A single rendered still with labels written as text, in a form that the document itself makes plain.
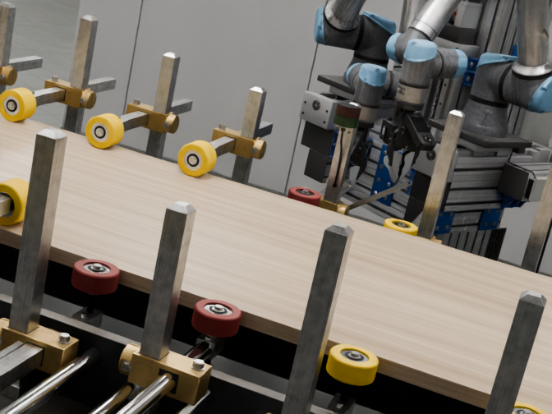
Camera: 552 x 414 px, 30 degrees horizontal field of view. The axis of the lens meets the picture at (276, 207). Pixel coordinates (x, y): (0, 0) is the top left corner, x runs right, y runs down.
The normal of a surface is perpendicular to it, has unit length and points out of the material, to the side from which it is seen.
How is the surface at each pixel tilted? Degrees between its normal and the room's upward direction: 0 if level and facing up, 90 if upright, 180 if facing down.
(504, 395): 90
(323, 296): 90
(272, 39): 90
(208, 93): 90
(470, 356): 0
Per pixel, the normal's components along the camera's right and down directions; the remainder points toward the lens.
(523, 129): -0.75, 0.04
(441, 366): 0.21, -0.94
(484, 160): 0.63, 0.35
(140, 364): -0.33, 0.22
